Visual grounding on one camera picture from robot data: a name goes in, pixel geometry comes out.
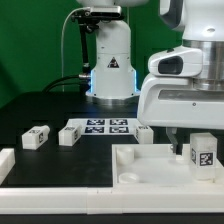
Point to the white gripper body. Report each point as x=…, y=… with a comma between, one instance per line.
x=173, y=102

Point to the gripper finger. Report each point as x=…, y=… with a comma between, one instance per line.
x=171, y=134

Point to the white square tabletop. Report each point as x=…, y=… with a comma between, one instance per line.
x=157, y=165

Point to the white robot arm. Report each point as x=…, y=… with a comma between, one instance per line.
x=195, y=24

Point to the white sheet with markers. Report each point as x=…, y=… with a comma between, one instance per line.
x=105, y=126

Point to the white U-shaped fence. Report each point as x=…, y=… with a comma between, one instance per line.
x=117, y=199

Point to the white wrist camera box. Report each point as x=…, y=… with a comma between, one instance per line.
x=176, y=62

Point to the black camera on stand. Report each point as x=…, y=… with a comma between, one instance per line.
x=88, y=19

